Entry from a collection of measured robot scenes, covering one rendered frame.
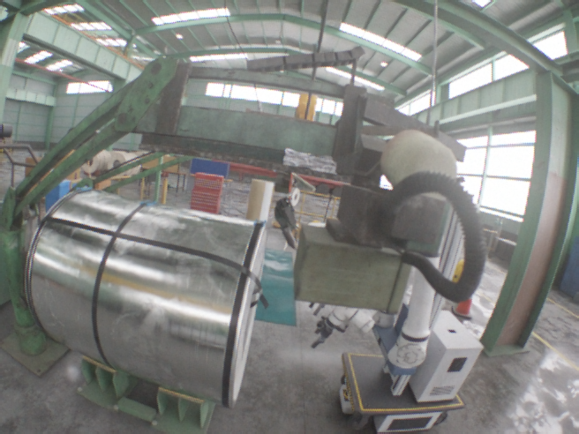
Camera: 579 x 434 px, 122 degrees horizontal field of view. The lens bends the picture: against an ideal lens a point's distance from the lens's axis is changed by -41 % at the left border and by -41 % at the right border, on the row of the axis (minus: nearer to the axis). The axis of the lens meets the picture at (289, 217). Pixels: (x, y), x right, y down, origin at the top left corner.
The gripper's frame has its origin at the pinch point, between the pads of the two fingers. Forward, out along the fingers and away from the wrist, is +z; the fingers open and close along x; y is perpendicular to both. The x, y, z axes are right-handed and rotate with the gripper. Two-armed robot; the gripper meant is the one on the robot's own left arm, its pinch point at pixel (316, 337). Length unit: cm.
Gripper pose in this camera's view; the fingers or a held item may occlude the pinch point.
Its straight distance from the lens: 163.3
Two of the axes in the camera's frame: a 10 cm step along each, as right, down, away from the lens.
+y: -8.2, -5.7, 0.4
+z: -5.3, 7.8, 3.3
